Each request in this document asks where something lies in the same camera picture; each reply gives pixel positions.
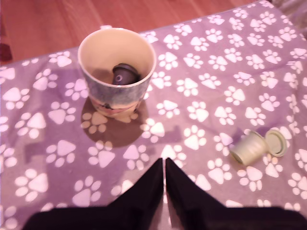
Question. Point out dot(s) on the pale green coffee capsule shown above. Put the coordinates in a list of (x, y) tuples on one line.
[(249, 148)]

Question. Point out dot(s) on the dark brown coffee capsule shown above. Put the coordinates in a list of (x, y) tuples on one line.
[(124, 75)]

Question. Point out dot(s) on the pale green capsule lid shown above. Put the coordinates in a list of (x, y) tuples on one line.
[(275, 143)]

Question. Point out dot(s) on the illustrated white blue mug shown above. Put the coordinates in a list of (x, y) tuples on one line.
[(115, 95)]

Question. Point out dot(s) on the paw-print fleece cloth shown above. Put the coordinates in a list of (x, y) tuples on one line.
[(216, 79)]

